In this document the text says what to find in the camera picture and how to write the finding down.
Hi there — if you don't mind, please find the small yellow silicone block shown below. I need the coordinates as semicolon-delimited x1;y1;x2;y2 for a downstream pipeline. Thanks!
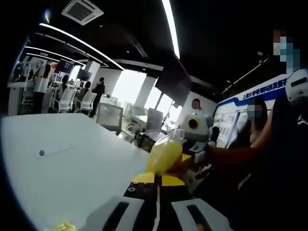
52;220;78;231

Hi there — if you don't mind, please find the grey office chair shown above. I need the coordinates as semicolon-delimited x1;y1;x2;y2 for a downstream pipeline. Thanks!
145;108;164;136
98;102;124;136

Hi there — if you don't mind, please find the white mesh chair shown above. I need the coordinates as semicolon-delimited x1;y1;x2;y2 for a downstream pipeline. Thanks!
58;89;77;113
80;92;97;112

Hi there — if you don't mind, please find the person's dark clothing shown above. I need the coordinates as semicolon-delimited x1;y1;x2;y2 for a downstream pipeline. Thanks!
192;96;308;231

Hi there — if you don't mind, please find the dark monitor screen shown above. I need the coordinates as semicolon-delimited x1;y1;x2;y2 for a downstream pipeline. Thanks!
77;69;93;81

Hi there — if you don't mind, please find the long ceiling light strip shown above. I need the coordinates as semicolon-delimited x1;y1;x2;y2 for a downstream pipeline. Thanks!
38;23;126;71

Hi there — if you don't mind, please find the blue white wall poster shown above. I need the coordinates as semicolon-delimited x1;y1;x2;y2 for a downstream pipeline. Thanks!
213;74;289;148

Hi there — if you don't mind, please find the ceiling air conditioner vent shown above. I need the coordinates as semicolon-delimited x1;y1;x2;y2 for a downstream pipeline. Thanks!
61;0;104;26

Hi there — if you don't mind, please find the white worn device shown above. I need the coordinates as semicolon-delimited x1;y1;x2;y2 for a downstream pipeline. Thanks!
285;69;308;108

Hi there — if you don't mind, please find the hanging dark screen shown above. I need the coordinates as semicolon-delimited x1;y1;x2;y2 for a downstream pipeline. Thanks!
154;60;193;104

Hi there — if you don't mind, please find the wide ceiling light strip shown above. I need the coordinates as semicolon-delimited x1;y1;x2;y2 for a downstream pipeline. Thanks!
161;0;181;59

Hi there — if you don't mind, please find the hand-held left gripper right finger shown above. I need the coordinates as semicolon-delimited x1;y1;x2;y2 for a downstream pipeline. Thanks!
157;174;231;231

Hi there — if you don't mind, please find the large yellow silicone block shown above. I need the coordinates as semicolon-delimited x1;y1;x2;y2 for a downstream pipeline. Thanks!
146;128;185;174

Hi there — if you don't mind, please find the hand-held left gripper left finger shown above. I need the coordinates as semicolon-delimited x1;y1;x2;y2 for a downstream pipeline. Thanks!
85;172;160;231

